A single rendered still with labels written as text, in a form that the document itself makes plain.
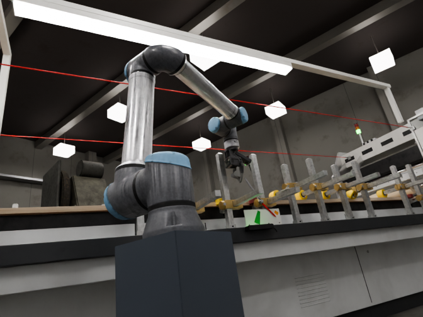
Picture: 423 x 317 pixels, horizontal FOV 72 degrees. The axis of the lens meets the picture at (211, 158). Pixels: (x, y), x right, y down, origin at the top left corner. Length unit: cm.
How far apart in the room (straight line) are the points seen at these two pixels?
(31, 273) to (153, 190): 73
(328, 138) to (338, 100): 119
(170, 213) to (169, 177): 11
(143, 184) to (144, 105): 40
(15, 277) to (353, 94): 905
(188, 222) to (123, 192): 27
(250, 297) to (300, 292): 39
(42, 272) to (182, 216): 77
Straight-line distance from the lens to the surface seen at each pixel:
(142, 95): 124
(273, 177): 962
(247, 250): 172
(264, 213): 181
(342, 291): 245
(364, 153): 451
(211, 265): 84
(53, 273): 145
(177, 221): 84
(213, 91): 146
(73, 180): 645
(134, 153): 109
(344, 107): 943
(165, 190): 87
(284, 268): 211
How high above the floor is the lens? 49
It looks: 21 degrees up
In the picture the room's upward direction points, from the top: 9 degrees counter-clockwise
